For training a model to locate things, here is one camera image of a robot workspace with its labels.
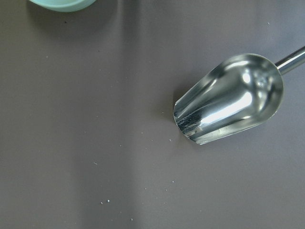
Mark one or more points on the mint green bowl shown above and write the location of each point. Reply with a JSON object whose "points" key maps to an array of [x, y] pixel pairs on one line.
{"points": [[64, 5]]}

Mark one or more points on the metal scoop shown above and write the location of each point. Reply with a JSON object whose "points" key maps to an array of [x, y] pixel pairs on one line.
{"points": [[242, 92]]}

